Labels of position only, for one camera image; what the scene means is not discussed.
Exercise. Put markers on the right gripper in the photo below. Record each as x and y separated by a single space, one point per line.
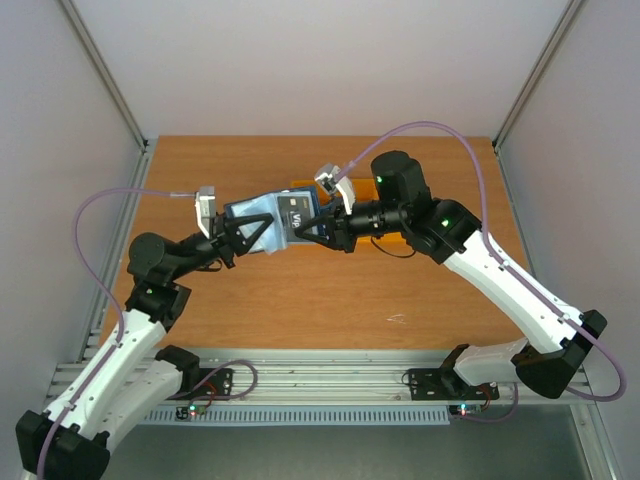
341 230

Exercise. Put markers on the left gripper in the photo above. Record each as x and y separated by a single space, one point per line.
226 237

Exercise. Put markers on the black VIP credit card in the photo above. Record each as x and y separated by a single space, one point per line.
296 206

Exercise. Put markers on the blue card holder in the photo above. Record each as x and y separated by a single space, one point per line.
278 214

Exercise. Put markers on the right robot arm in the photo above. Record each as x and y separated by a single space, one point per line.
557 337

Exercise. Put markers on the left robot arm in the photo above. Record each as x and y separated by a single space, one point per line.
76 434

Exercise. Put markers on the middle yellow bin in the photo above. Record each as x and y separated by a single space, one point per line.
364 189

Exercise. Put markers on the yellow bin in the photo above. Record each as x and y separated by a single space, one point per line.
306 183
385 240
364 189

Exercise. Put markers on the right yellow bin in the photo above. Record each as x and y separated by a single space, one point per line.
385 240

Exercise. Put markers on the left yellow bin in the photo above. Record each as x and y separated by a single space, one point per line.
306 183

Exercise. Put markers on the left circuit board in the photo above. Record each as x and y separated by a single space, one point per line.
190 412

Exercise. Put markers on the circuit board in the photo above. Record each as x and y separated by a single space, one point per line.
466 410
190 412

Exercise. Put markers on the right circuit board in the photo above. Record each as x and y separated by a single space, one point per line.
466 410

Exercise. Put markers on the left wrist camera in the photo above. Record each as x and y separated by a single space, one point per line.
205 209

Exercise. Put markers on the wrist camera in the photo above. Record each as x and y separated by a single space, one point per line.
205 209
331 180

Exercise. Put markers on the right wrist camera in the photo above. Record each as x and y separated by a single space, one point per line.
331 180

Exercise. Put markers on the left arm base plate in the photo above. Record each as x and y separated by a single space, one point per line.
207 385

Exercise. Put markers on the aluminium rail base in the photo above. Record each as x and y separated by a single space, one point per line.
317 376

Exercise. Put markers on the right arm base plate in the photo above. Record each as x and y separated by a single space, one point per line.
426 384

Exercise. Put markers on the grey slotted cable duct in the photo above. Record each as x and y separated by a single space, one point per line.
305 415

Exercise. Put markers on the left aluminium frame post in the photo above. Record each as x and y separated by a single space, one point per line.
89 46

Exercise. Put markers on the aluminium frame post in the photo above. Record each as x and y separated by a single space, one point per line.
89 46
560 31

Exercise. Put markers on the right aluminium frame post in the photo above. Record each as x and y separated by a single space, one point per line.
560 31

